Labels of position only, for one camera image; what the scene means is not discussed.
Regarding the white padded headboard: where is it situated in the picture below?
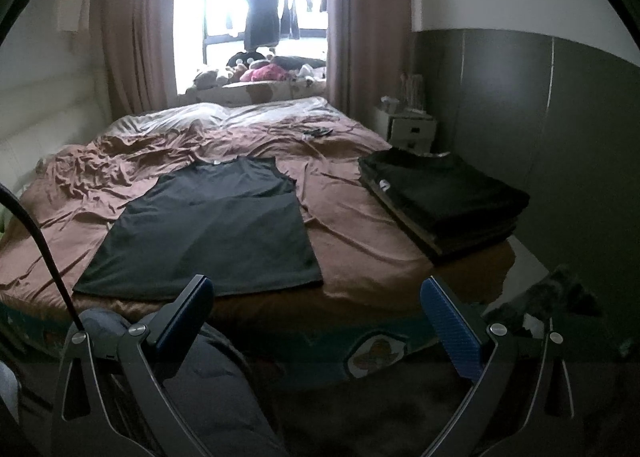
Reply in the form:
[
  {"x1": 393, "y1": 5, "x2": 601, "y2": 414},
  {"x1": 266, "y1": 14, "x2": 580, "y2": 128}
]
[{"x1": 1, "y1": 69, "x2": 111, "y2": 191}]

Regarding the black hanging jacket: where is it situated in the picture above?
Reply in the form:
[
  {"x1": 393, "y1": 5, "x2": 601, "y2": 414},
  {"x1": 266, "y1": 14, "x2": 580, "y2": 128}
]
[{"x1": 244, "y1": 0, "x2": 280, "y2": 51}]

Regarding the brown bed blanket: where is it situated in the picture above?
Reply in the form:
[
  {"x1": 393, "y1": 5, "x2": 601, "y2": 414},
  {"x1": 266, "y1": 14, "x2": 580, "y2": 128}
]
[{"x1": 0, "y1": 114, "x2": 516, "y2": 328}]

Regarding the panda plush toy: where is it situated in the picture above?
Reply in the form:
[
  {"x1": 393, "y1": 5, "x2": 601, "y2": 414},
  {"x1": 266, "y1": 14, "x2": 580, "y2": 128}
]
[{"x1": 227, "y1": 51, "x2": 266, "y2": 68}]

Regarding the white nightstand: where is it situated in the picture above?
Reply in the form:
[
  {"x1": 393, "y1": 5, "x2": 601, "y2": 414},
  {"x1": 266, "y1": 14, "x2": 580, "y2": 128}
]
[{"x1": 372, "y1": 107, "x2": 437, "y2": 154}]

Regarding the small dark item on bed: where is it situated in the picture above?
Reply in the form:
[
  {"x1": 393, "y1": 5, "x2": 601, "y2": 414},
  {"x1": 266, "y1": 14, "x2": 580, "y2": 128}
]
[{"x1": 302, "y1": 127, "x2": 333, "y2": 139}]

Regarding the black cable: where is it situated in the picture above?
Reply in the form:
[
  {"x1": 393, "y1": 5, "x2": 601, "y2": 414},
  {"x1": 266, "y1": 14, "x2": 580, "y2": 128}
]
[{"x1": 0, "y1": 183, "x2": 87, "y2": 336}]

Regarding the black sleeveless shirt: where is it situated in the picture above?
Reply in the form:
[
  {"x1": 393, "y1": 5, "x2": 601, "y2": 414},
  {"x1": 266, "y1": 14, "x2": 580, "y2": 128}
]
[{"x1": 74, "y1": 157, "x2": 322, "y2": 302}]

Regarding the pink plush toy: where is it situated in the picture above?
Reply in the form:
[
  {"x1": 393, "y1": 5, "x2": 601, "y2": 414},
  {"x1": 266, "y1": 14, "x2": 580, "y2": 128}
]
[{"x1": 240, "y1": 63, "x2": 294, "y2": 82}]

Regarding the white pillow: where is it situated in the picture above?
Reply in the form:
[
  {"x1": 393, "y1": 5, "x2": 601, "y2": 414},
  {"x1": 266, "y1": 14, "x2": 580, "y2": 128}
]
[{"x1": 102, "y1": 102, "x2": 231, "y2": 136}]

